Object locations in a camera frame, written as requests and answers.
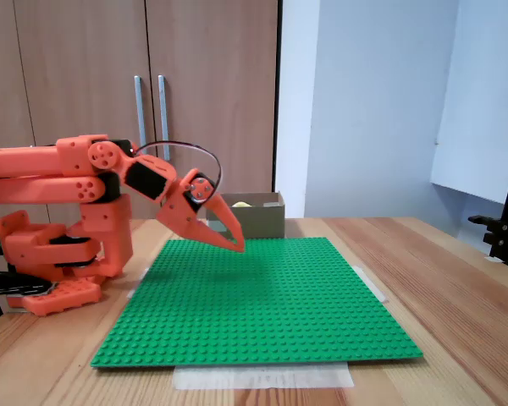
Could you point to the brown wooden cabinet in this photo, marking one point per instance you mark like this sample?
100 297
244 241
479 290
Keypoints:
216 42

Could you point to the long masking tape strip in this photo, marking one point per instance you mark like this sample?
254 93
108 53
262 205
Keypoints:
262 378

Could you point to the white wall panel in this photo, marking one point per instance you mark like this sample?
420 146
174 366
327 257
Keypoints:
482 127

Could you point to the black camera stand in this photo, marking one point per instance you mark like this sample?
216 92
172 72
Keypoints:
499 237

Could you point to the yellow black white ball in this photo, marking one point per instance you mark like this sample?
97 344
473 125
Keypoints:
242 204

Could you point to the short masking tape strip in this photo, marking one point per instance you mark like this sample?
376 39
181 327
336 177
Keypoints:
370 283
137 285

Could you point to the green studded baseplate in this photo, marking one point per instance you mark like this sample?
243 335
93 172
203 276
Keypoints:
258 317

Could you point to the brown cardboard box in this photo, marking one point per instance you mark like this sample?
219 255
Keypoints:
262 222

